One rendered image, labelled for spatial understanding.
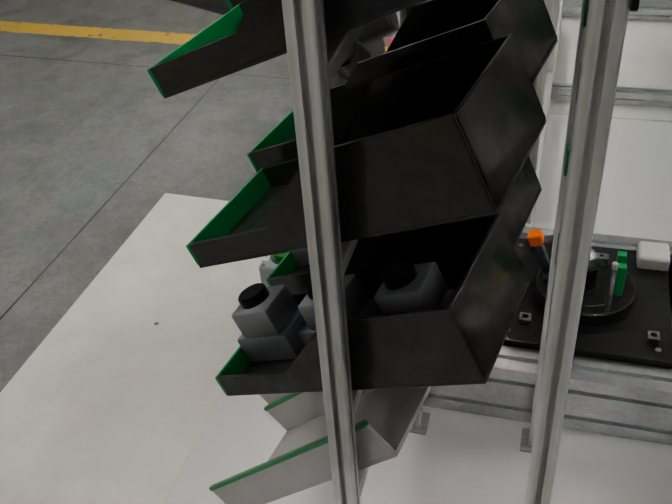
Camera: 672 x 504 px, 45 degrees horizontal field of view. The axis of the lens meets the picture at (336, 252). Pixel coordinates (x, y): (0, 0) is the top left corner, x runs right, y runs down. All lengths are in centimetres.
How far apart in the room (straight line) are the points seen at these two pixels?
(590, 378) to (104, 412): 70
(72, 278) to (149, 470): 188
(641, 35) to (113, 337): 159
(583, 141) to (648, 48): 181
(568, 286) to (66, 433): 89
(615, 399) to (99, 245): 232
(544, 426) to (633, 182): 112
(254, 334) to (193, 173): 268
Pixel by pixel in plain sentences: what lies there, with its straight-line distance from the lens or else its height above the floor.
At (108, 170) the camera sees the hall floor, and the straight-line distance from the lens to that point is 360.
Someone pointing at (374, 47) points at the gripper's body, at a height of 124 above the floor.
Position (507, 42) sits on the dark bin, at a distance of 62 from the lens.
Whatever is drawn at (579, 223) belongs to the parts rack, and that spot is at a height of 147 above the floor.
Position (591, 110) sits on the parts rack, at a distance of 50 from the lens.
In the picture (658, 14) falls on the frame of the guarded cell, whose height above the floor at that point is 88.
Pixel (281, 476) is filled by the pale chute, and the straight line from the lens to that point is 87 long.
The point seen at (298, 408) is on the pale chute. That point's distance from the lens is 99.
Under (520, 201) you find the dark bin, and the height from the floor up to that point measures 132.
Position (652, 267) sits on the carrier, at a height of 97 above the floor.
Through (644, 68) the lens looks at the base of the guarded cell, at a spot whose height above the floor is 86.
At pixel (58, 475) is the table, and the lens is 124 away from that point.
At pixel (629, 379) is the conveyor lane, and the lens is 116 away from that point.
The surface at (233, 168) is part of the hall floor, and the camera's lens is 345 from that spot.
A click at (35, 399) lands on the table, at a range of 136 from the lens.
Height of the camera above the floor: 178
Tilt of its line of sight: 38 degrees down
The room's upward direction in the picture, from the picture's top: 5 degrees counter-clockwise
